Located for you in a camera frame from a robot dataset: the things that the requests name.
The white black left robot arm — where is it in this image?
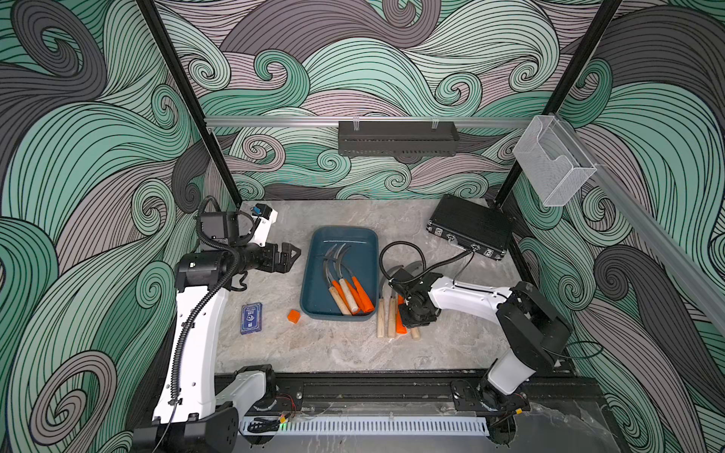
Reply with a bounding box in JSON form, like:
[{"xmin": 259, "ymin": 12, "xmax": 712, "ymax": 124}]
[{"xmin": 132, "ymin": 196, "xmax": 301, "ymax": 452}]

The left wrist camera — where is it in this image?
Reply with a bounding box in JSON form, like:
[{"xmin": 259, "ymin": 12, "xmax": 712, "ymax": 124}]
[{"xmin": 237, "ymin": 203, "xmax": 278, "ymax": 247}]

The black case with latches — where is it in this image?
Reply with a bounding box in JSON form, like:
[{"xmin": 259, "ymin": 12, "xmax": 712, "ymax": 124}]
[{"xmin": 427, "ymin": 194, "xmax": 513, "ymax": 260}]

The blue card pack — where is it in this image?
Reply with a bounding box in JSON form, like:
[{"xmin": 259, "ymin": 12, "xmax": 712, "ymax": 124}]
[{"xmin": 240, "ymin": 302, "xmax": 262, "ymax": 335}]

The white slotted cable duct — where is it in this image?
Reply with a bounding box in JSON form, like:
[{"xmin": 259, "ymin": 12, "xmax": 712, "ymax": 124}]
[{"xmin": 240, "ymin": 415, "xmax": 490, "ymax": 437}]

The small orange block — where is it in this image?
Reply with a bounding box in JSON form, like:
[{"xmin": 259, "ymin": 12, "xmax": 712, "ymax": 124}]
[{"xmin": 287, "ymin": 310, "xmax": 301, "ymax": 324}]

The clear plastic wall bin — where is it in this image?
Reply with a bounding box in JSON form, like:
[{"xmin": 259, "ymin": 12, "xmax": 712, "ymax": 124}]
[{"xmin": 514, "ymin": 114, "xmax": 596, "ymax": 207}]

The orange handle sickle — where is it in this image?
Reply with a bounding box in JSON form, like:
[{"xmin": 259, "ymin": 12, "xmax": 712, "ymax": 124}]
[
  {"xmin": 396, "ymin": 294, "xmax": 408, "ymax": 335},
  {"xmin": 337, "ymin": 243, "xmax": 375, "ymax": 314},
  {"xmin": 323, "ymin": 245, "xmax": 357, "ymax": 315}
]

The teal plastic storage tray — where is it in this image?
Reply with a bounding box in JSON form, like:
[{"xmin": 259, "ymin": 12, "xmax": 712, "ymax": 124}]
[{"xmin": 299, "ymin": 226, "xmax": 379, "ymax": 322}]

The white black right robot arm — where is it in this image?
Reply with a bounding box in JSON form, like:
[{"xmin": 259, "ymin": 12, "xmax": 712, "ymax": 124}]
[{"xmin": 379, "ymin": 241, "xmax": 573, "ymax": 405}]

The black perforated wall shelf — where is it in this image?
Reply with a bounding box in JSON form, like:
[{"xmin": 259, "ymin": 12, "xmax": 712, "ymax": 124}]
[{"xmin": 338, "ymin": 120, "xmax": 461, "ymax": 162}]

